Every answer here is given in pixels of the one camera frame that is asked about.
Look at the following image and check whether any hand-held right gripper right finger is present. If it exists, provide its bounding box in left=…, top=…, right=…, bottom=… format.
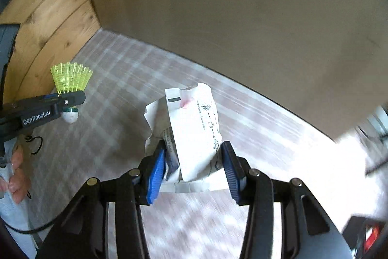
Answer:
left=221, top=141, right=354, bottom=259

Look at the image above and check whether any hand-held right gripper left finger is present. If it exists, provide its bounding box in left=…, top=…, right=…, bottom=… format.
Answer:
left=35, top=140, right=167, bottom=259

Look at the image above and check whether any yellow shuttlecock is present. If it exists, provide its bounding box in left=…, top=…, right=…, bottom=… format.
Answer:
left=50, top=62, right=93, bottom=125

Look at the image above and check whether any white paper packet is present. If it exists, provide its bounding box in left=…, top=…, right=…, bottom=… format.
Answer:
left=143, top=83, right=231, bottom=194

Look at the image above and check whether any black storage container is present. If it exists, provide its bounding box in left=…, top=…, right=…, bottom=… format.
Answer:
left=342, top=215, right=388, bottom=259

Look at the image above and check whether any person's left hand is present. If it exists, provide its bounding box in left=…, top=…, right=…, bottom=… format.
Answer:
left=0, top=150, right=32, bottom=204

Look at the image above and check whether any plaid cloth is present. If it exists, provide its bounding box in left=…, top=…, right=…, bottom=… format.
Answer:
left=29, top=28, right=388, bottom=259

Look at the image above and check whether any light grey clothing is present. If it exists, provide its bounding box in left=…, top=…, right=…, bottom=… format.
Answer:
left=0, top=192, right=40, bottom=250

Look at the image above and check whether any red packet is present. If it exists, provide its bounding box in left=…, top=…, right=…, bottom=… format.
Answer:
left=364, top=224, right=381, bottom=249

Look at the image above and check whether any large brown board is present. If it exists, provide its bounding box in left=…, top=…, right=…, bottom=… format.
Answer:
left=76, top=0, right=388, bottom=141

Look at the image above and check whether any thin black cord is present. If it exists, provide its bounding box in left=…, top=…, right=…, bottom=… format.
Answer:
left=25, top=134, right=43, bottom=155

